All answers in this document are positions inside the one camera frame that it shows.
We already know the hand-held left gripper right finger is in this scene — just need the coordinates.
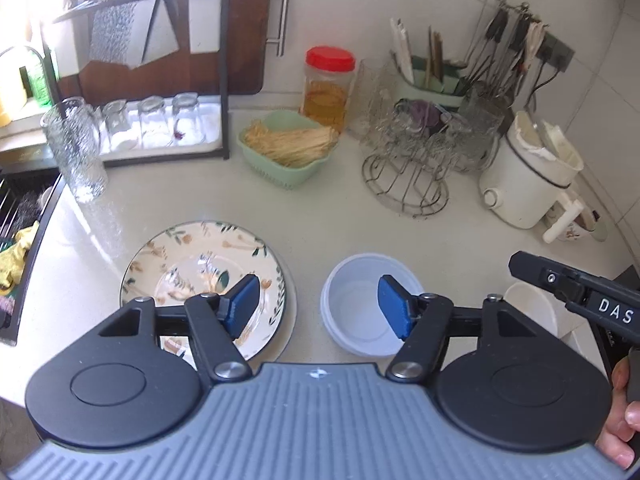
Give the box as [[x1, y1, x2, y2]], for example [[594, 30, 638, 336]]
[[377, 275, 544, 384]]

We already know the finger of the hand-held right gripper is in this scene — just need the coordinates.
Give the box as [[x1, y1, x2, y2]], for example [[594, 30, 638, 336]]
[[508, 251, 592, 307]]

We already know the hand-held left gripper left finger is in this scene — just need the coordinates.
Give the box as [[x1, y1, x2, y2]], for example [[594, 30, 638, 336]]
[[97, 274, 262, 384]]

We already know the white plastic bowl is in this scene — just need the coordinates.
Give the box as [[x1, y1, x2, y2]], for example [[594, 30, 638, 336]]
[[502, 282, 560, 361], [320, 253, 427, 359]]

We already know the floral ceramic plate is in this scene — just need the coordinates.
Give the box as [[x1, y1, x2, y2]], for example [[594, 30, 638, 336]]
[[120, 221, 289, 361]]

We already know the person's right hand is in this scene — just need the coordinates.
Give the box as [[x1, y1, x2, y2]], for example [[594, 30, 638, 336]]
[[594, 357, 640, 472]]

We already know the white electric cooking pot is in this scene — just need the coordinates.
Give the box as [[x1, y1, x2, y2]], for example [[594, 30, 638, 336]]
[[478, 110, 585, 231]]

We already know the textured glass pitcher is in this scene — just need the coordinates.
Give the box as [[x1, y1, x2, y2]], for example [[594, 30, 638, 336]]
[[459, 82, 505, 173]]

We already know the green basket of dried noodles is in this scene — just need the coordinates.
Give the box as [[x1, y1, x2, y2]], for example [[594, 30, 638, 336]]
[[237, 109, 340, 192]]

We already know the cluster of textured glass cups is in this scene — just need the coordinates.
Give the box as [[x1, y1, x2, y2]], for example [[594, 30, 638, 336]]
[[352, 57, 496, 173]]

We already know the small clear glass red mark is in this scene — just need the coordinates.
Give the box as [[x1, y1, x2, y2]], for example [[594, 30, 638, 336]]
[[171, 92, 203, 145]]

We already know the purple round object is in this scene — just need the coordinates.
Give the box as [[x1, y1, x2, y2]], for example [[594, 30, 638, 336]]
[[406, 99, 443, 132]]

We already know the small clear glass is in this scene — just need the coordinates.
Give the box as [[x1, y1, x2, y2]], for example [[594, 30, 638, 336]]
[[101, 100, 133, 151], [138, 96, 170, 148]]

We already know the green and white utensil holder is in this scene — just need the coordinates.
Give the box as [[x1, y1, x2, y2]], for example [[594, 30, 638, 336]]
[[390, 55, 466, 108]]

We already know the tall textured drinking glass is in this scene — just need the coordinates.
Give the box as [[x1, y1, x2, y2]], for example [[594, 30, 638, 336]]
[[41, 97, 109, 204]]

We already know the red-lidded clear plastic jar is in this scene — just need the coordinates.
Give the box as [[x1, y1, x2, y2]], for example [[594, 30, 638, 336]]
[[301, 46, 357, 133]]

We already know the yellow cloth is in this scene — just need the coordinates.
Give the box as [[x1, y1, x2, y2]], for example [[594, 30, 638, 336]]
[[0, 224, 40, 297]]

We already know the row of hanging metal utensils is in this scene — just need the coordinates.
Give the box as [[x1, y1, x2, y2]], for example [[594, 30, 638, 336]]
[[462, 0, 548, 93]]

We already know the dark kitchen sink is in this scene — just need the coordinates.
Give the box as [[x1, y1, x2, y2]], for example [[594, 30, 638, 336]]
[[0, 159, 67, 347]]

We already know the brown chopsticks bundle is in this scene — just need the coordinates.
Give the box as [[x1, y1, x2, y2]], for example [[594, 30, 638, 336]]
[[425, 26, 447, 92]]

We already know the black metal dish rack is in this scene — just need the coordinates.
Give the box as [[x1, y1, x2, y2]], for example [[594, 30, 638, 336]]
[[47, 0, 232, 168]]

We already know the white spatula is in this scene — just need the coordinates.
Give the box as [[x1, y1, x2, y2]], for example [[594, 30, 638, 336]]
[[390, 17, 417, 86]]

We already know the dark wooden cutting board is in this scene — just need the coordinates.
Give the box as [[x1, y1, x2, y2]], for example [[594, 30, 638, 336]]
[[55, 0, 292, 97]]

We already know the green bottle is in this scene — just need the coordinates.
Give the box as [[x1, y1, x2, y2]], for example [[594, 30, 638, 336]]
[[19, 51, 54, 109]]

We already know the white perforated cutlery holder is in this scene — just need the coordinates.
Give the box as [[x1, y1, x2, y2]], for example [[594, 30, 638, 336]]
[[89, 0, 163, 70]]

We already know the floral cup with white handle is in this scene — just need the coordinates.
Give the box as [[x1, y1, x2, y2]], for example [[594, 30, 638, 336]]
[[542, 199, 609, 245]]

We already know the round wire cup stand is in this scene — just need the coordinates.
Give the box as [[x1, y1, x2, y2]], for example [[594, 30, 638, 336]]
[[361, 152, 450, 218]]

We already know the black power cable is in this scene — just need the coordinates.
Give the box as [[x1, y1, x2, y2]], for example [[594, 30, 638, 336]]
[[527, 57, 553, 113]]

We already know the wall power socket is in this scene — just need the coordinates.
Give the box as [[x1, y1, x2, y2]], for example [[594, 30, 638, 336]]
[[537, 31, 577, 74]]

